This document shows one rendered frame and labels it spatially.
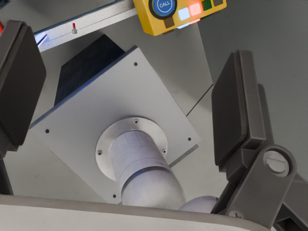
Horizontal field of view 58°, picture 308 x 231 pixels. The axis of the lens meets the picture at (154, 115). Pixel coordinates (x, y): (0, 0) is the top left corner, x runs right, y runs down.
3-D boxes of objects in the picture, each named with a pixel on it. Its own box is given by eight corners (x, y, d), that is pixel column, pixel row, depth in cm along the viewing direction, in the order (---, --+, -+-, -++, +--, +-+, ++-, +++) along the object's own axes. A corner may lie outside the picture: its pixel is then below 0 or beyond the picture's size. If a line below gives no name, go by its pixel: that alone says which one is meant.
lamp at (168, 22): (171, 15, 52) (172, 15, 52) (174, 24, 53) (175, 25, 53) (162, 19, 52) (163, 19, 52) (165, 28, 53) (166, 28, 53)
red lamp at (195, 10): (197, 2, 53) (199, 2, 52) (200, 12, 54) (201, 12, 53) (189, 6, 53) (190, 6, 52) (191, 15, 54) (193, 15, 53)
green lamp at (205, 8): (209, -2, 53) (210, -2, 53) (211, 8, 54) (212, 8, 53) (200, 1, 53) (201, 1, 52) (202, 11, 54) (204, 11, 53)
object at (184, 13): (186, 7, 53) (187, 7, 52) (189, 16, 53) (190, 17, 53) (178, 10, 52) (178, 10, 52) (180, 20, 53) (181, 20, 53)
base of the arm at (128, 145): (179, 148, 77) (210, 187, 60) (128, 193, 77) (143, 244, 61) (136, 101, 68) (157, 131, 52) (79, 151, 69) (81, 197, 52)
